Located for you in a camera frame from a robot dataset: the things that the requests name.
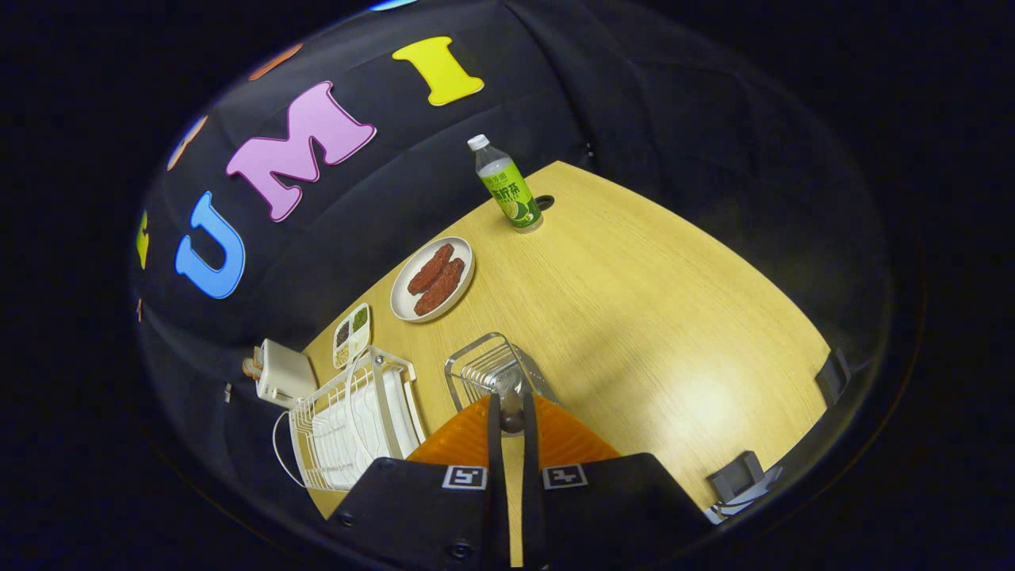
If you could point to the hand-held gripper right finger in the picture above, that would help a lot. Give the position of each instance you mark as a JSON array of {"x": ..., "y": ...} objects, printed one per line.
[{"x": 531, "y": 476}]

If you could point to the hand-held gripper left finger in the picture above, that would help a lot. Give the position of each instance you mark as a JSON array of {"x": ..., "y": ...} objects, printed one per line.
[{"x": 496, "y": 476}]

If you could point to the metal spoon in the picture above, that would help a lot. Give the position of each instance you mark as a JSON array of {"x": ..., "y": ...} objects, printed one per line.
[{"x": 512, "y": 396}]

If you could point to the white round serving plate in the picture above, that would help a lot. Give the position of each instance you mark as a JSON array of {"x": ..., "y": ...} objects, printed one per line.
[{"x": 406, "y": 297}]

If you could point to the white divided seasoning dish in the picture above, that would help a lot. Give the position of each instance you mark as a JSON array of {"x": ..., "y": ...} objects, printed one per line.
[{"x": 353, "y": 333}]

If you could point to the reddish brown meat piece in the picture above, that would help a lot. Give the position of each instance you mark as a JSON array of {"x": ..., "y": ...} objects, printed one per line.
[
  {"x": 441, "y": 287},
  {"x": 432, "y": 268}
]

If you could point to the grey table clamp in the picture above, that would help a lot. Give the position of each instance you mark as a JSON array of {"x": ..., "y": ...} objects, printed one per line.
[
  {"x": 833, "y": 379},
  {"x": 737, "y": 476}
]

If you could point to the white toaster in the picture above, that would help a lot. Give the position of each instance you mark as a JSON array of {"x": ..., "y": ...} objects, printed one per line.
[{"x": 285, "y": 373}]

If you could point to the brown toast slice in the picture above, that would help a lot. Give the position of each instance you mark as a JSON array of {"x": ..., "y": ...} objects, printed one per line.
[{"x": 251, "y": 369}]

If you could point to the green label drink bottle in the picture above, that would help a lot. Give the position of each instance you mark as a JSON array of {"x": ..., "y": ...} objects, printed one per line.
[{"x": 511, "y": 194}]

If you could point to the black backdrop cloth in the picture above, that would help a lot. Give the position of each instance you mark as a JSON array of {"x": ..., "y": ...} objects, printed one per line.
[{"x": 674, "y": 103}]

